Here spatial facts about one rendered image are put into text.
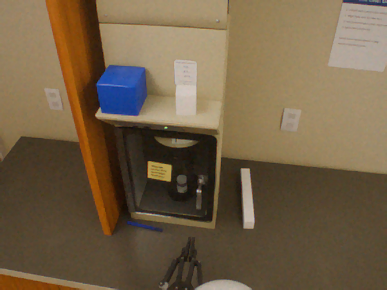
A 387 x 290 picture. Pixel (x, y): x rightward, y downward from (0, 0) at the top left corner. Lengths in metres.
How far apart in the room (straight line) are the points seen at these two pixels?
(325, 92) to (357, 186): 0.44
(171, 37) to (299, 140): 0.89
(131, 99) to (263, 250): 0.74
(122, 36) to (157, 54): 0.10
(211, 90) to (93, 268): 0.74
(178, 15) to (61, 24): 0.27
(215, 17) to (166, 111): 0.27
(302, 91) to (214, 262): 0.73
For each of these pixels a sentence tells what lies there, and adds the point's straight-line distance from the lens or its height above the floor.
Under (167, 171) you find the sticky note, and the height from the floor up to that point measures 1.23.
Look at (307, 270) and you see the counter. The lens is 1.37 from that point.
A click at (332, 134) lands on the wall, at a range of 1.65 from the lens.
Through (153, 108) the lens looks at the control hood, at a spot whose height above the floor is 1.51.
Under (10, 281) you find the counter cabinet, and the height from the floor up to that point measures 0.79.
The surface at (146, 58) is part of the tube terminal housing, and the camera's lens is 0.99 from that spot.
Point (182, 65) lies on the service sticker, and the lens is 0.97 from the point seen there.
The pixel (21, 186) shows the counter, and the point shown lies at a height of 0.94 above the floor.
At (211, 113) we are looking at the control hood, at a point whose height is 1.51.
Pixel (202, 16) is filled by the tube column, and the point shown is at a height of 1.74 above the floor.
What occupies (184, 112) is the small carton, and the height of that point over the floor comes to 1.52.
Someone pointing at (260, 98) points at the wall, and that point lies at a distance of 1.52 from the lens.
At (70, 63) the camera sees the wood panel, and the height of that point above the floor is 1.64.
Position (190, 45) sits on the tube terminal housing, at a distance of 0.95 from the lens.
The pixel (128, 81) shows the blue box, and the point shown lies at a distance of 0.94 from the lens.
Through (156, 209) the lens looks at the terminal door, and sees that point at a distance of 1.36.
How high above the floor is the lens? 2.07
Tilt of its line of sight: 42 degrees down
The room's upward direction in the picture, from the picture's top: 1 degrees clockwise
